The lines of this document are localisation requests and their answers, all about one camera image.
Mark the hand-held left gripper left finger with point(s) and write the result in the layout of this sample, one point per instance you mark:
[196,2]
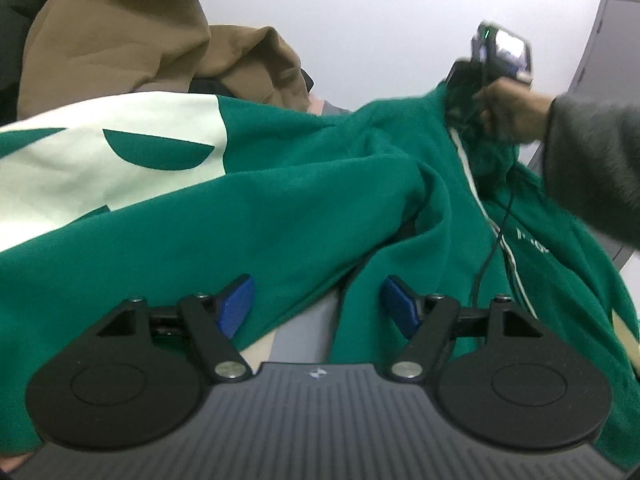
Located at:
[235,305]

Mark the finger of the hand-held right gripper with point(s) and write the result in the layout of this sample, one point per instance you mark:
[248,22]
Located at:
[462,77]

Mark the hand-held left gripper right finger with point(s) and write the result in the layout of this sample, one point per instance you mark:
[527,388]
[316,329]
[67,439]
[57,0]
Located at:
[400,305]

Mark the green sweatshirt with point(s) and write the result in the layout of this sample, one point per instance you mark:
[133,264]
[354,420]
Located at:
[300,185]

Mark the person's right hand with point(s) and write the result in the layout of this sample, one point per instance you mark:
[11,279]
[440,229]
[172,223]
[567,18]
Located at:
[515,115]

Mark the grey door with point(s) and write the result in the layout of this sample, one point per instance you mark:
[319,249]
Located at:
[615,50]

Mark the brown hoodie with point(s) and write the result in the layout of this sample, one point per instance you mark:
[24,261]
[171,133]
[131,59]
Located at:
[125,35]

